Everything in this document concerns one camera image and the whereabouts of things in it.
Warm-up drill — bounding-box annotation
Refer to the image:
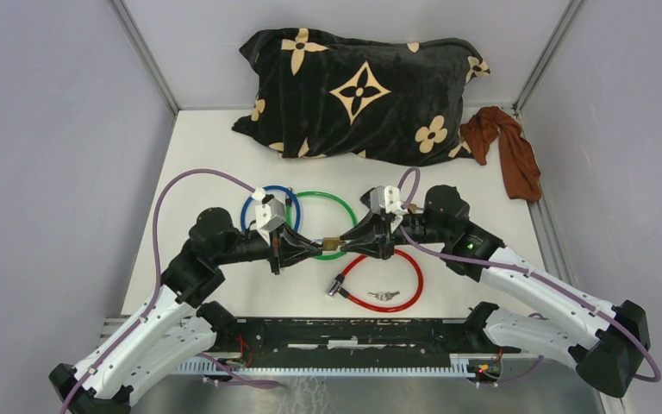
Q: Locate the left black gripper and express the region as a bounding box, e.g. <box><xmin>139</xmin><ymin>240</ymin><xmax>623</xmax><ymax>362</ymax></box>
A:
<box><xmin>214</xmin><ymin>221</ymin><xmax>322</xmax><ymax>274</ymax></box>

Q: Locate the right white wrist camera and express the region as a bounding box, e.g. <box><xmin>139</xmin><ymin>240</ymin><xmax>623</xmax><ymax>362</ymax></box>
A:
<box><xmin>369</xmin><ymin>185</ymin><xmax>407</xmax><ymax>216</ymax></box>

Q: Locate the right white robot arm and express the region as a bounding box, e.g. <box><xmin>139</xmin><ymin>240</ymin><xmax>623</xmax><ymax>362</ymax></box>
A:
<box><xmin>340</xmin><ymin>185</ymin><xmax>655</xmax><ymax>398</ymax></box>

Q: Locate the brown cloth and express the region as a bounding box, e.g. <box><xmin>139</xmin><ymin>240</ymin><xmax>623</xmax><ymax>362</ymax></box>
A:
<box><xmin>460</xmin><ymin>106</ymin><xmax>542</xmax><ymax>202</ymax></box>

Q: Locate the green cable lock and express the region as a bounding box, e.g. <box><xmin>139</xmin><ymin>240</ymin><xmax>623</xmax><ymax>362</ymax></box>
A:
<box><xmin>285</xmin><ymin>191</ymin><xmax>359</xmax><ymax>261</ymax></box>

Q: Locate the red cable lock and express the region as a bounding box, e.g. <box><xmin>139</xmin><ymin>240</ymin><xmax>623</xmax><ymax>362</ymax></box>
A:
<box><xmin>327</xmin><ymin>249</ymin><xmax>425</xmax><ymax>315</ymax></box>

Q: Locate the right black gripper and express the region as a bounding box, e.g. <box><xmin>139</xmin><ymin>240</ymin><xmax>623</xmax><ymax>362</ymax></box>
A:
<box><xmin>340</xmin><ymin>206</ymin><xmax>449</xmax><ymax>259</ymax></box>

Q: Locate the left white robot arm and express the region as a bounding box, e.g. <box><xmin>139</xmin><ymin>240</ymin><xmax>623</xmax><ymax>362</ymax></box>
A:
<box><xmin>49</xmin><ymin>204</ymin><xmax>322</xmax><ymax>413</ymax></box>

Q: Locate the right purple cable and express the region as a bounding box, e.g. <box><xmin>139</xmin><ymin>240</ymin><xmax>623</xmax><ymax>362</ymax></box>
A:
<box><xmin>395</xmin><ymin>166</ymin><xmax>662</xmax><ymax>384</ymax></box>

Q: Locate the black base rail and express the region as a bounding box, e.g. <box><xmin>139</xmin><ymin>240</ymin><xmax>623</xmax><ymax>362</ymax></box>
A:
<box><xmin>207</xmin><ymin>317</ymin><xmax>519</xmax><ymax>377</ymax></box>

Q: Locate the black floral pillow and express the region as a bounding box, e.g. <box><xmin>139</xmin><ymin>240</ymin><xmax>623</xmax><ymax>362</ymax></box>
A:
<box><xmin>233</xmin><ymin>28</ymin><xmax>490</xmax><ymax>166</ymax></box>

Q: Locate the purple cable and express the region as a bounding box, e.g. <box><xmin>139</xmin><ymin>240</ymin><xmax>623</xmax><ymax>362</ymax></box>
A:
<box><xmin>395</xmin><ymin>166</ymin><xmax>662</xmax><ymax>384</ymax></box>
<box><xmin>59</xmin><ymin>167</ymin><xmax>264</xmax><ymax>414</ymax></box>

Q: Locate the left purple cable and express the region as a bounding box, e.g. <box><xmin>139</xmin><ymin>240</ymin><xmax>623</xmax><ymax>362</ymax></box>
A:
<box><xmin>59</xmin><ymin>167</ymin><xmax>264</xmax><ymax>414</ymax></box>

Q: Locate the blue cable lock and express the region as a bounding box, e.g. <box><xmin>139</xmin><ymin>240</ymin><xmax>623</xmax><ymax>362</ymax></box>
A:
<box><xmin>240</xmin><ymin>185</ymin><xmax>302</xmax><ymax>231</ymax></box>

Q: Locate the small brass padlock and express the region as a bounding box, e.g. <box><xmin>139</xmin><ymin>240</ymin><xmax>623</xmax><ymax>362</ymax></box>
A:
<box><xmin>314</xmin><ymin>237</ymin><xmax>347</xmax><ymax>252</ymax></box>

